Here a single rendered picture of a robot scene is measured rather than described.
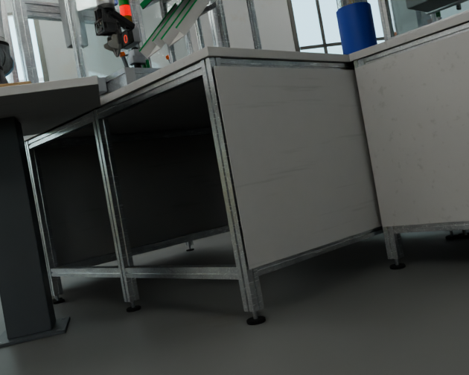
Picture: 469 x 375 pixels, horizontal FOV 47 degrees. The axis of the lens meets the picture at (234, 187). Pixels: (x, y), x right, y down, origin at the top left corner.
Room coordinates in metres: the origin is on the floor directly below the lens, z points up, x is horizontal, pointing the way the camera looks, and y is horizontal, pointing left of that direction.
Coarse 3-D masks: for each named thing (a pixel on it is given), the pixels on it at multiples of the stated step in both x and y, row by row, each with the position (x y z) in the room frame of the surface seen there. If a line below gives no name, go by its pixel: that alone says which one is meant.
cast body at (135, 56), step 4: (132, 48) 2.35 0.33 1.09; (136, 48) 2.35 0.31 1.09; (132, 52) 2.35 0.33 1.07; (136, 52) 2.34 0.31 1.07; (140, 52) 2.36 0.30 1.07; (132, 56) 2.33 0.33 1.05; (136, 56) 2.34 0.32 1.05; (140, 56) 2.35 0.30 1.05; (128, 60) 2.36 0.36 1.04; (132, 60) 2.33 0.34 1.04; (136, 60) 2.34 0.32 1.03; (140, 60) 2.35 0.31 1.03; (144, 60) 2.37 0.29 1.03; (132, 64) 2.35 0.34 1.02; (144, 64) 2.39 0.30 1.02
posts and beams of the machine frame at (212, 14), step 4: (212, 0) 3.54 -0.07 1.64; (208, 4) 3.55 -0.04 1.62; (208, 12) 3.55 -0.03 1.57; (212, 12) 3.53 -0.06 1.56; (216, 12) 3.55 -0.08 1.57; (208, 16) 3.56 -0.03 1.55; (212, 16) 3.53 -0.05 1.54; (216, 16) 3.55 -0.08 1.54; (212, 20) 3.54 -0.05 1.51; (216, 20) 3.55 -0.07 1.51; (212, 24) 3.55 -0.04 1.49; (216, 24) 3.54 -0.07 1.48; (212, 28) 3.55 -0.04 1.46; (216, 28) 3.53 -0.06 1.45; (212, 32) 3.55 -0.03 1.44; (216, 32) 3.53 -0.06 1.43; (212, 36) 3.56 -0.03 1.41; (216, 36) 3.53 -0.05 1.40; (220, 36) 3.55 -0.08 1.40; (216, 40) 3.54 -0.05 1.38; (220, 40) 3.55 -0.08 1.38; (216, 44) 3.54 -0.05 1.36; (220, 44) 3.55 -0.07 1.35
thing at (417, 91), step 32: (416, 32) 1.92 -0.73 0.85; (448, 32) 1.85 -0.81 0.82; (384, 64) 2.02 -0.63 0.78; (416, 64) 1.93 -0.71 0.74; (448, 64) 1.85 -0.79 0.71; (384, 96) 2.04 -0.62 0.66; (416, 96) 1.95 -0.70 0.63; (448, 96) 1.86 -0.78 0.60; (384, 128) 2.06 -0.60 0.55; (416, 128) 1.96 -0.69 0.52; (448, 128) 1.88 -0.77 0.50; (384, 160) 2.08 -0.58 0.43; (416, 160) 1.98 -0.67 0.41; (448, 160) 1.89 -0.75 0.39; (384, 192) 2.09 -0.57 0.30; (416, 192) 2.00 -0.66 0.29; (448, 192) 1.91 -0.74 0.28; (384, 224) 2.11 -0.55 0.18; (416, 224) 2.01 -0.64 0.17; (448, 224) 1.94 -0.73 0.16
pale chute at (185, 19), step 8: (192, 0) 2.12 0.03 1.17; (200, 0) 1.99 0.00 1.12; (208, 0) 2.01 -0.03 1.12; (184, 8) 2.09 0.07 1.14; (192, 8) 1.96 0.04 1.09; (200, 8) 1.98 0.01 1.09; (176, 16) 2.08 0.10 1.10; (184, 16) 1.94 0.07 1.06; (192, 16) 1.96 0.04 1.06; (176, 24) 2.07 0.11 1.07; (184, 24) 1.94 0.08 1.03; (192, 24) 1.96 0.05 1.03; (168, 32) 2.05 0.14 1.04; (176, 32) 2.07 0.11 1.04; (184, 32) 1.94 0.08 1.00; (168, 40) 2.04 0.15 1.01; (176, 40) 1.99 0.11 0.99
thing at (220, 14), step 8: (216, 0) 2.00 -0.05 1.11; (248, 0) 2.12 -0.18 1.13; (160, 8) 2.24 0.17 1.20; (216, 8) 2.00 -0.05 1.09; (248, 8) 2.12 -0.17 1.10; (224, 16) 2.00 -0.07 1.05; (200, 24) 2.36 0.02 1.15; (224, 24) 2.00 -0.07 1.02; (256, 24) 2.11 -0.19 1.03; (200, 32) 2.36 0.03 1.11; (224, 32) 1.99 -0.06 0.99; (256, 32) 2.11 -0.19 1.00; (200, 40) 2.35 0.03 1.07; (224, 40) 1.99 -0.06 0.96; (256, 40) 2.11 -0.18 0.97; (168, 48) 2.24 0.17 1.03; (200, 48) 2.36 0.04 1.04; (256, 48) 2.12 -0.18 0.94
